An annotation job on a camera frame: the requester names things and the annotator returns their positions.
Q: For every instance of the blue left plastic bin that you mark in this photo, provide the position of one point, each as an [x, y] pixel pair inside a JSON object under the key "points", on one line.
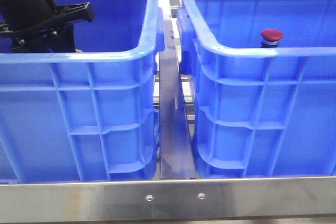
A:
{"points": [[70, 117]]}

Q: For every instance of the blue right plastic bin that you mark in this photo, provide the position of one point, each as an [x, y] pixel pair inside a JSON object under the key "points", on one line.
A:
{"points": [[261, 112]]}

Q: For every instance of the blue plastic bin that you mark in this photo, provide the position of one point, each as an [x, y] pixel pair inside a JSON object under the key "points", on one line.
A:
{"points": [[261, 112], [70, 117]]}

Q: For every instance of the steel centre divider bar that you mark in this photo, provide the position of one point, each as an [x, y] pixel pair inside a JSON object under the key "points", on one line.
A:
{"points": [[176, 156]]}

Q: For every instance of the steel front shelf rail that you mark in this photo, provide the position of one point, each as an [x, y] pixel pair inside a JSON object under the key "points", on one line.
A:
{"points": [[186, 199]]}

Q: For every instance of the red mushroom push button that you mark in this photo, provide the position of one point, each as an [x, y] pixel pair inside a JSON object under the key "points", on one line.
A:
{"points": [[271, 38]]}

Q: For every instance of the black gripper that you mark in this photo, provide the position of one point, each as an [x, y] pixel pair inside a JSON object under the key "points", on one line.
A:
{"points": [[37, 26]]}

